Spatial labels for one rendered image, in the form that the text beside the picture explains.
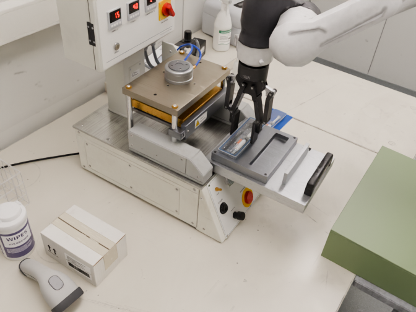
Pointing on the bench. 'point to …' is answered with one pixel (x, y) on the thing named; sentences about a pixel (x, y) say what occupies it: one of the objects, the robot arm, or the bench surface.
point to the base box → (150, 185)
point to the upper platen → (171, 114)
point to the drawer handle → (318, 174)
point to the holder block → (260, 154)
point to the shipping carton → (85, 244)
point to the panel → (216, 190)
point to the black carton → (200, 46)
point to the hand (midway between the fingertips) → (244, 127)
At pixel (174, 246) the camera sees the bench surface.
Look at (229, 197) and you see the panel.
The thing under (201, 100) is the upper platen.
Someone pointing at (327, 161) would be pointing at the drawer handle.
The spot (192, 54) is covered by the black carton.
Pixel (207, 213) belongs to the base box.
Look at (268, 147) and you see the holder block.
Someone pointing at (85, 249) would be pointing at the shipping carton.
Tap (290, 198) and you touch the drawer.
